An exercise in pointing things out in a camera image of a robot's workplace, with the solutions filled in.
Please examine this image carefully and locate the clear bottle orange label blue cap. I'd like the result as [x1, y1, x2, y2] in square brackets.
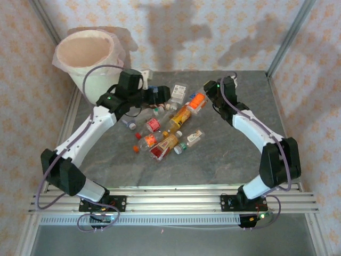
[186, 92, 208, 115]

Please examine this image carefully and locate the clear bottle red label red cap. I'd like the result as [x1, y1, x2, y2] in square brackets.
[134, 110, 176, 139]

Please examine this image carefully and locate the amber bottle yellow label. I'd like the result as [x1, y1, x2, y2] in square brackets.
[162, 105, 193, 136]

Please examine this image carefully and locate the clear bottle white green label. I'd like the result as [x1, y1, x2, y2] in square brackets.
[173, 129, 206, 155]

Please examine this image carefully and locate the amber juice bottle red label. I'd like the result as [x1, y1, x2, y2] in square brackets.
[149, 130, 184, 162]

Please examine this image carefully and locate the white plastic bin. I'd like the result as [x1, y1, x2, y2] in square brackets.
[69, 65, 122, 105]

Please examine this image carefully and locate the clear square bottle white label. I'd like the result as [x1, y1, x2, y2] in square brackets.
[168, 83, 189, 110]

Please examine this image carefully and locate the clear bottle green cap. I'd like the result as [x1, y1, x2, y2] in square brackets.
[133, 105, 165, 126]

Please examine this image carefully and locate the grey metal lower panel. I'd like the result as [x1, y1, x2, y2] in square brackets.
[30, 225, 318, 256]

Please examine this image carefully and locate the thin black camera wire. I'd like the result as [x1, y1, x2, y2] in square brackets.
[124, 105, 146, 118]

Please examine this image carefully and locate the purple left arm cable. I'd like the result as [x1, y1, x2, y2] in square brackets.
[36, 65, 126, 233]

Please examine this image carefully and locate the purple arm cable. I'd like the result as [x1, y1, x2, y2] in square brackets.
[220, 72, 293, 230]
[36, 65, 126, 233]

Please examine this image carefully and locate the aluminium side rail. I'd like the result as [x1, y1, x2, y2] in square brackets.
[42, 87, 80, 193]
[267, 76, 304, 192]

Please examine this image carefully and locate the aluminium frame post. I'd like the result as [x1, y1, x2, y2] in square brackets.
[266, 0, 318, 78]
[13, 213, 40, 256]
[306, 210, 334, 256]
[28, 0, 62, 47]

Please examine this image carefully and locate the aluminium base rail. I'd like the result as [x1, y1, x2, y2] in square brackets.
[28, 186, 320, 214]

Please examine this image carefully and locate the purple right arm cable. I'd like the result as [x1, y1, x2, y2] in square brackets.
[220, 72, 293, 230]

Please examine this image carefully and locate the slotted grey cable duct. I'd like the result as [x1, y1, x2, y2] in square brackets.
[39, 214, 242, 227]

